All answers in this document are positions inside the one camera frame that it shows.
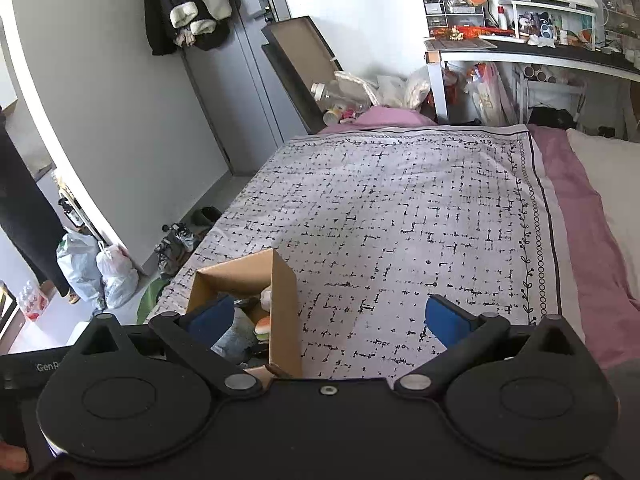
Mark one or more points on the clear acrylic organiser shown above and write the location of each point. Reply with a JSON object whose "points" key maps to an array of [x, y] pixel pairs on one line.
{"points": [[620, 10]]}

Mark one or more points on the sushi plush toy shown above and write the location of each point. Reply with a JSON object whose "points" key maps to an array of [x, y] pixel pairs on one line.
{"points": [[263, 328]]}

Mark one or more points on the black hanging coat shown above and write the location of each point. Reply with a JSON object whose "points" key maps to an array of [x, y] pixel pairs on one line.
{"points": [[160, 10]]}

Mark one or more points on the person's left hand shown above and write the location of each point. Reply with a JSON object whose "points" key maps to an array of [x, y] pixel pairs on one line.
{"points": [[12, 457]]}

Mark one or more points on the white item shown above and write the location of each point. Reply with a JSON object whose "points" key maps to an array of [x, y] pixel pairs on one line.
{"points": [[266, 297]]}

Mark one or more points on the cardboard box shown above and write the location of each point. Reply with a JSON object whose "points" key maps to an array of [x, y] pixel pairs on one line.
{"points": [[285, 310]]}

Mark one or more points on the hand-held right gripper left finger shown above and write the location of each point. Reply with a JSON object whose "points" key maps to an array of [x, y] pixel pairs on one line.
{"points": [[210, 322]]}

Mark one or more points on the dark hanging cloth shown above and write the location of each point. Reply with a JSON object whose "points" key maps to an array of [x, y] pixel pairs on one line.
{"points": [[25, 220]]}

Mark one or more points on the leaning cardboard sheet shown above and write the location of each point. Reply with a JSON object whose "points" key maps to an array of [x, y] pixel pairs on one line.
{"points": [[305, 60]]}

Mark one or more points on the white plastic bag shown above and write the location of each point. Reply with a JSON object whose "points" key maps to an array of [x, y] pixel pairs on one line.
{"points": [[117, 277], [77, 265]]}

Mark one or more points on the pink bed sheet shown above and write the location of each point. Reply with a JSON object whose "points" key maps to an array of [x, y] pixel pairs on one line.
{"points": [[595, 240]]}

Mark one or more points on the blue plush toy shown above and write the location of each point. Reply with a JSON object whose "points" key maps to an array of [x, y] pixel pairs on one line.
{"points": [[235, 340]]}

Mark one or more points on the white desk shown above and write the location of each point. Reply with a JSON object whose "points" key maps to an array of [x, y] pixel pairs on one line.
{"points": [[525, 58]]}

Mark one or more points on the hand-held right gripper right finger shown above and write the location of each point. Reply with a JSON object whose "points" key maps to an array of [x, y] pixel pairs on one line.
{"points": [[445, 320]]}

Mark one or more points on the pair of sneakers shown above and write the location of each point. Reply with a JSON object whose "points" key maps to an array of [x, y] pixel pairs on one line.
{"points": [[175, 250]]}

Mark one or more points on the green cloth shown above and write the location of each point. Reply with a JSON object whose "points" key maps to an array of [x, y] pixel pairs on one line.
{"points": [[152, 300]]}

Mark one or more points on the clear plastic bottle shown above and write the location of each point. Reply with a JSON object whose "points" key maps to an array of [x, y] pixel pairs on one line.
{"points": [[335, 92]]}

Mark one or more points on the white duvet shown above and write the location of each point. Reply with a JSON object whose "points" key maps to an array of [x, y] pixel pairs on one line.
{"points": [[610, 170]]}

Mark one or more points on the pack of water bottles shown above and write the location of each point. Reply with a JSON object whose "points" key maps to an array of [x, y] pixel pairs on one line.
{"points": [[32, 302]]}

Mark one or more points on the printed blanket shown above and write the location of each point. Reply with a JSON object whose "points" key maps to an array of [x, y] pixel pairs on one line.
{"points": [[400, 210]]}

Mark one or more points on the white desk shelf riser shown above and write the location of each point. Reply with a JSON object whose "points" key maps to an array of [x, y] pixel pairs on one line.
{"points": [[550, 6]]}

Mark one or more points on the white bottle with red cap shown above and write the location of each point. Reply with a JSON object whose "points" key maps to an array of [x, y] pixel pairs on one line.
{"points": [[504, 17]]}

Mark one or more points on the grey door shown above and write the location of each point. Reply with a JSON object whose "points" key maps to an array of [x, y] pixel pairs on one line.
{"points": [[235, 85]]}

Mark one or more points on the clear plastic bag with items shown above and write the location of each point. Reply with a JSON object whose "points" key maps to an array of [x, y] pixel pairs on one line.
{"points": [[487, 95]]}

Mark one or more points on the cream plastic bag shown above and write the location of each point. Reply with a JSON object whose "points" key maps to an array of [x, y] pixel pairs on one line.
{"points": [[395, 90]]}

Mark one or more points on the grey drawer organiser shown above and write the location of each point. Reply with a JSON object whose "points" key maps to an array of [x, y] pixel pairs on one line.
{"points": [[435, 7]]}

